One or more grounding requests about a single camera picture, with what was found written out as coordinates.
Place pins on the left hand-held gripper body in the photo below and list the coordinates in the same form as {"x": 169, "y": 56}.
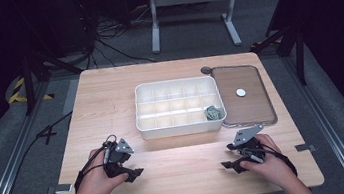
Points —
{"x": 117, "y": 158}

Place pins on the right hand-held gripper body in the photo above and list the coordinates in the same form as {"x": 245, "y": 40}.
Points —
{"x": 250, "y": 148}

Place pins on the light green sock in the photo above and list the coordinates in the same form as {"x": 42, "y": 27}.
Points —
{"x": 213, "y": 112}

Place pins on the white divided storage box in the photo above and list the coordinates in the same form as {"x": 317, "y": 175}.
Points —
{"x": 175, "y": 108}

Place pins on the person's right hand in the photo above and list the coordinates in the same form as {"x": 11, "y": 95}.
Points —
{"x": 270, "y": 166}

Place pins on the person's left hand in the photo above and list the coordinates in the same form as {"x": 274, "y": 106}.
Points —
{"x": 95, "y": 182}

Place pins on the clear lid with grey rim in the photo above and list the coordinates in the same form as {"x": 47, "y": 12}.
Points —
{"x": 245, "y": 107}

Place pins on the small white round disc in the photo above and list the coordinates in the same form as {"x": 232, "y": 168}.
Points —
{"x": 241, "y": 92}

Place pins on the grey tape piece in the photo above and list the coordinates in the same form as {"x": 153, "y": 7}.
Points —
{"x": 306, "y": 147}
{"x": 61, "y": 188}

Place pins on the grey round lid tab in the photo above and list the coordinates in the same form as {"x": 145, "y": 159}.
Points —
{"x": 205, "y": 70}

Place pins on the black metal stand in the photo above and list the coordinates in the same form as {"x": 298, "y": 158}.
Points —
{"x": 300, "y": 56}
{"x": 28, "y": 85}

